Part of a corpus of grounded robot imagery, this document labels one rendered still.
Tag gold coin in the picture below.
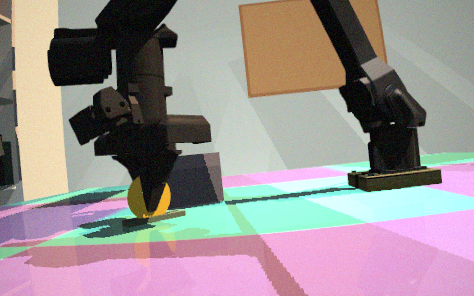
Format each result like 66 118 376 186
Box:
127 176 171 218

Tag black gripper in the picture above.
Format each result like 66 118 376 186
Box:
94 75 212 213

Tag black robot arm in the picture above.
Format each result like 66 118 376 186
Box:
47 0 428 174

